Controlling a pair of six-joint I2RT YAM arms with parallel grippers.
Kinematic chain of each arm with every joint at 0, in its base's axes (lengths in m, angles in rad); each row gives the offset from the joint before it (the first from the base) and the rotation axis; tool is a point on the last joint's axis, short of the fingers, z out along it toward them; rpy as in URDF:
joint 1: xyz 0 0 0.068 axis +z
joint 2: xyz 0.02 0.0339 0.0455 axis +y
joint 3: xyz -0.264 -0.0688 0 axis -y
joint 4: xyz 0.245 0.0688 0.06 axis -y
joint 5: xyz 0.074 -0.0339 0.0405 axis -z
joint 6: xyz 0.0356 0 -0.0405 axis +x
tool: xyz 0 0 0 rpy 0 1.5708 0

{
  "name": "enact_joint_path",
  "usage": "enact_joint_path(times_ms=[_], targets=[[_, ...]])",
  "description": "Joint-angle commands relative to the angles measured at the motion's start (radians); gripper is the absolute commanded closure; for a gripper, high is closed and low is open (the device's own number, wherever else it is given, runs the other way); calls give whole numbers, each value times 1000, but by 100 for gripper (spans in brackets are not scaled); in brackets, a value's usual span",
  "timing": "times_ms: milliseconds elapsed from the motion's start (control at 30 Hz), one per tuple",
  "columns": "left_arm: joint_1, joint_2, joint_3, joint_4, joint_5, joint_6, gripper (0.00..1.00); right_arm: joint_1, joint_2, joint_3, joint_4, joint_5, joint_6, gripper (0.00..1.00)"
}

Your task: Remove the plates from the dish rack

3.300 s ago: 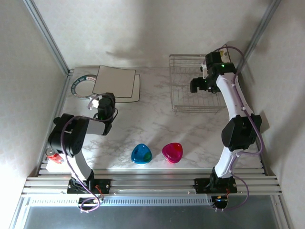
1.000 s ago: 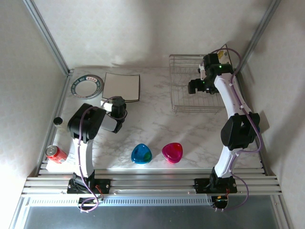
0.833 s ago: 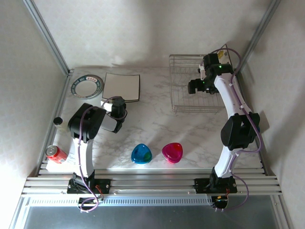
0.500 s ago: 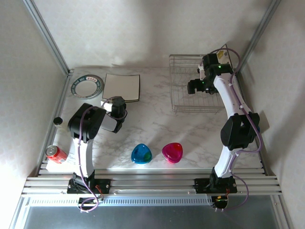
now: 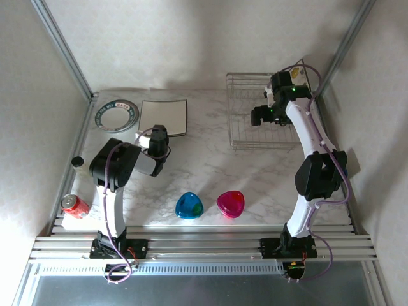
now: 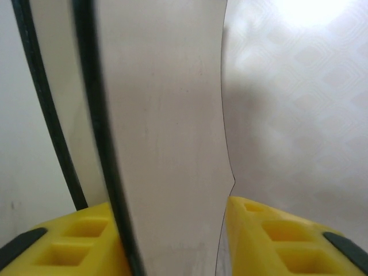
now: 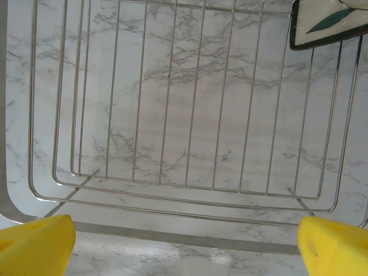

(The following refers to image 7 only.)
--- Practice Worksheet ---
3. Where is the square plate green leaf print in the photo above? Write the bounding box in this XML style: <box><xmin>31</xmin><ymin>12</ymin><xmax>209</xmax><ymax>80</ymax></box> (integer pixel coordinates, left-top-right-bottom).
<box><xmin>288</xmin><ymin>0</ymin><xmax>368</xmax><ymax>52</ymax></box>

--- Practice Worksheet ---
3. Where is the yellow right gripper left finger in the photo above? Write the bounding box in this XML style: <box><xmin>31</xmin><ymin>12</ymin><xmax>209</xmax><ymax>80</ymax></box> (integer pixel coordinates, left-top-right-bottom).
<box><xmin>0</xmin><ymin>214</ymin><xmax>76</xmax><ymax>276</ymax></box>

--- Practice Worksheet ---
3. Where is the metal wire dish rack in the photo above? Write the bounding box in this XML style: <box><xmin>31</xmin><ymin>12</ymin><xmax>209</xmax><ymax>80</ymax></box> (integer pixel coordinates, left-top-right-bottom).
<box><xmin>0</xmin><ymin>0</ymin><xmax>368</xmax><ymax>256</ymax></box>

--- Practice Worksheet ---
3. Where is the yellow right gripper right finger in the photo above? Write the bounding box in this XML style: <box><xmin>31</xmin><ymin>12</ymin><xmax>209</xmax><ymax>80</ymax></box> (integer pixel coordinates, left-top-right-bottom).
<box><xmin>297</xmin><ymin>216</ymin><xmax>368</xmax><ymax>276</ymax></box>

